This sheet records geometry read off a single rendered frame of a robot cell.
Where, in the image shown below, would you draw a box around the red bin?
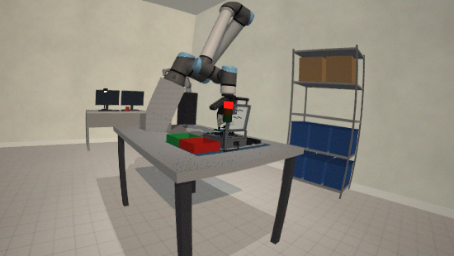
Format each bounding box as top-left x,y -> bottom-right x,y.
179,137 -> 220,154

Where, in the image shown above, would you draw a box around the green bin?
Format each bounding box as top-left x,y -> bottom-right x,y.
167,133 -> 201,147

